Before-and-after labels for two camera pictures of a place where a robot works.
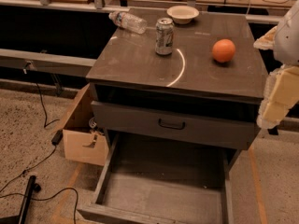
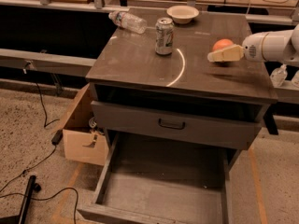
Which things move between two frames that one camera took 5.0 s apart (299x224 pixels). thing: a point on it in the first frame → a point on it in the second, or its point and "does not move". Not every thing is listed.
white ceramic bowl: x=182 y=14 does not move
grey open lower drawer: x=163 y=180 does not move
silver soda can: x=164 y=35 does not move
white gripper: x=289 y=41 → x=252 y=49
